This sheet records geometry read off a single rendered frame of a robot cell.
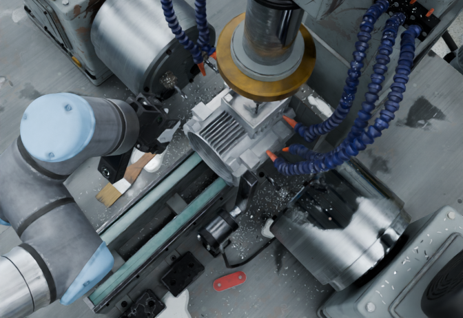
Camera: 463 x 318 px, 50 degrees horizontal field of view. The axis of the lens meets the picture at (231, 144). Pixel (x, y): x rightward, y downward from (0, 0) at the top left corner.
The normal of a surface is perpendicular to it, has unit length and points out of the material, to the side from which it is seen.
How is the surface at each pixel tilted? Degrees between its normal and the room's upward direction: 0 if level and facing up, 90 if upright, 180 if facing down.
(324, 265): 62
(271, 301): 0
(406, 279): 0
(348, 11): 90
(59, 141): 26
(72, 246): 31
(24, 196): 3
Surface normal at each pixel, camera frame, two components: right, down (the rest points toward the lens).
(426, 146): 0.04, -0.34
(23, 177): 0.00, 0.38
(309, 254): -0.64, 0.45
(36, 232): -0.25, -0.06
